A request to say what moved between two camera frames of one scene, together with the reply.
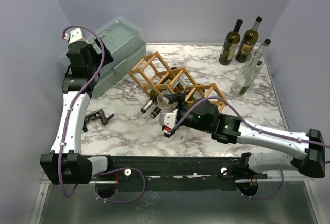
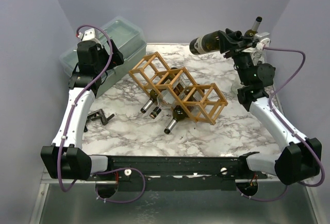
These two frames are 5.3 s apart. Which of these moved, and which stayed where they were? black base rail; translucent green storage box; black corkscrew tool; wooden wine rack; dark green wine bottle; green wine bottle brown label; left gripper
Moved: left gripper; dark green wine bottle
Stayed: wooden wine rack; black corkscrew tool; green wine bottle brown label; translucent green storage box; black base rail
